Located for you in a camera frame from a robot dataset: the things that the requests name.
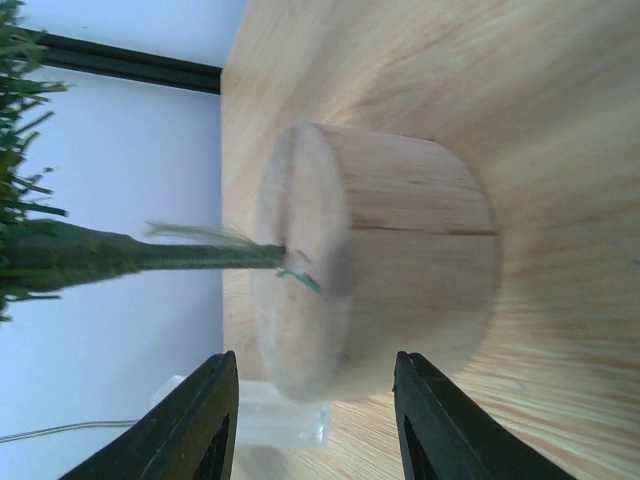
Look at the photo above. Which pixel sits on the small green christmas tree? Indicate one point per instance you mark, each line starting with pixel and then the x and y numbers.
pixel 364 244

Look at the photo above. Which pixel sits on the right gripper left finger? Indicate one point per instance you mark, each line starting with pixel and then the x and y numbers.
pixel 189 435

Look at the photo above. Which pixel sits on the fairy light string white beads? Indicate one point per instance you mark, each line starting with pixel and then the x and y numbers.
pixel 265 419

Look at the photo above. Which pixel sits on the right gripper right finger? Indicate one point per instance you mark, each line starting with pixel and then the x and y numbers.
pixel 445 435

